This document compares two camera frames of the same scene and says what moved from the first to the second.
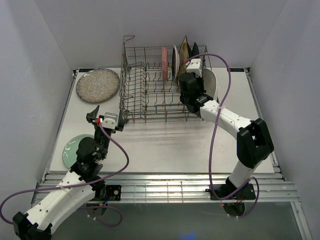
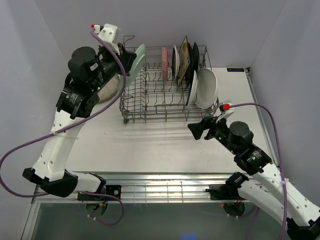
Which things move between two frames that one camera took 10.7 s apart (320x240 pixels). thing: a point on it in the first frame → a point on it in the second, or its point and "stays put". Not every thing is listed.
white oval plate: x=210 y=83 stays put
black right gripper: x=200 y=80 → x=197 y=129
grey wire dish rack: x=149 y=91 stays put
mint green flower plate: x=69 y=153 → x=141 y=53
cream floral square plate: x=185 y=53 stays put
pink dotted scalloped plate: x=164 y=59 stays put
